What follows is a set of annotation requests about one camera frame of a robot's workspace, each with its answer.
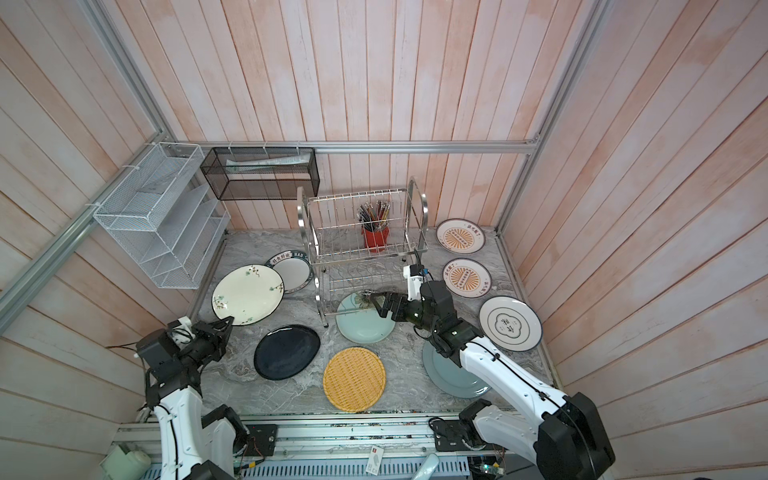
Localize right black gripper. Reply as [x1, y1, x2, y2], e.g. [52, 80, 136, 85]
[372, 291, 439, 336]

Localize silver metal dish rack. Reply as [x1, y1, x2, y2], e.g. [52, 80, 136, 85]
[297, 178, 429, 324]

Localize green rim white plate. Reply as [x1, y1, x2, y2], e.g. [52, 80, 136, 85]
[265, 250, 314, 294]

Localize cream floral plate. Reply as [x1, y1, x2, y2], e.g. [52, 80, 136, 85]
[211, 265, 284, 326]

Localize dark blue glazed plate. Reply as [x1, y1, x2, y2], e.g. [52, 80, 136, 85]
[253, 324, 321, 381]

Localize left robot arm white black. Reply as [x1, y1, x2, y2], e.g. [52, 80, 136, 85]
[136, 316, 249, 479]

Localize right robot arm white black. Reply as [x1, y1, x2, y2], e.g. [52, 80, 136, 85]
[362, 281, 616, 479]

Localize light green flower plate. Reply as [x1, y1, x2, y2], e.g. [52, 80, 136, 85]
[336, 292, 395, 344]

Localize red utensil cup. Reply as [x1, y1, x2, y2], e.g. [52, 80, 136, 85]
[362, 227, 390, 253]

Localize yellow woven bamboo tray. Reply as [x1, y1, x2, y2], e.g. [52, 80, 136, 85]
[323, 347, 386, 413]

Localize near orange sunburst plate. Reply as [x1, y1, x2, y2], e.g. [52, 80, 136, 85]
[442, 258, 492, 298]

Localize orange sunburst plate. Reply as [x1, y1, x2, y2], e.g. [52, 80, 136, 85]
[436, 219, 486, 254]
[442, 258, 492, 298]

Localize colourful chopsticks bundle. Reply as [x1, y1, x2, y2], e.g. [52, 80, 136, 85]
[358, 200, 390, 233]

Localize grey green large plate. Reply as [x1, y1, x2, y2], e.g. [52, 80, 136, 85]
[422, 342, 491, 399]

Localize far orange sunburst plate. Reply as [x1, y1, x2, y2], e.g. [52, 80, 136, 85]
[436, 219, 486, 254]

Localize white plate black rings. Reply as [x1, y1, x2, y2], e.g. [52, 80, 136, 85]
[478, 295, 544, 353]

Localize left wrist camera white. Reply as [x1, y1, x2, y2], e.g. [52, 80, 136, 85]
[167, 316, 195, 345]

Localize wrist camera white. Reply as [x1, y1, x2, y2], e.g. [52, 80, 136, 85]
[403, 263, 426, 301]
[167, 316, 195, 345]

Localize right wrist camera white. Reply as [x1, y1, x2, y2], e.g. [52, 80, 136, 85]
[403, 263, 426, 301]

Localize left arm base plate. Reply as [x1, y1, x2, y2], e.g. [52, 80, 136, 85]
[244, 424, 278, 458]

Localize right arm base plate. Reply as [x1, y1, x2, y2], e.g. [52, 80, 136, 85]
[428, 417, 485, 452]

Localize white wire mesh shelf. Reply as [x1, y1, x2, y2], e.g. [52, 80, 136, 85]
[94, 143, 230, 290]

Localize black mesh wall basket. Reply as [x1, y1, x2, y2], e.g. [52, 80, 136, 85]
[201, 146, 320, 201]

